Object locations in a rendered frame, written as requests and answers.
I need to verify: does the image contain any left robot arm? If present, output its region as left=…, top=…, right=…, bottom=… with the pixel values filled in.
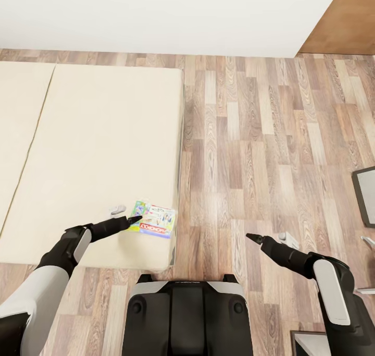
left=0, top=205, right=143, bottom=356

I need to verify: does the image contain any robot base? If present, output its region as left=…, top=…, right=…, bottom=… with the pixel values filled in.
left=122, top=274, right=254, bottom=356

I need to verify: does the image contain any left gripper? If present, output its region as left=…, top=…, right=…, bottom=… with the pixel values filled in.
left=102, top=216, right=143, bottom=238

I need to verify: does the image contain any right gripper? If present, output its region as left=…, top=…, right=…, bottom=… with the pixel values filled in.
left=246, top=233, right=297, bottom=271

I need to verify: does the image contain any board game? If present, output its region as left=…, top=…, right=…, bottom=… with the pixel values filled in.
left=128, top=201, right=177, bottom=239

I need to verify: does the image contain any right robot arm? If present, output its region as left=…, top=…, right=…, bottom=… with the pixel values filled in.
left=246, top=232, right=375, bottom=356

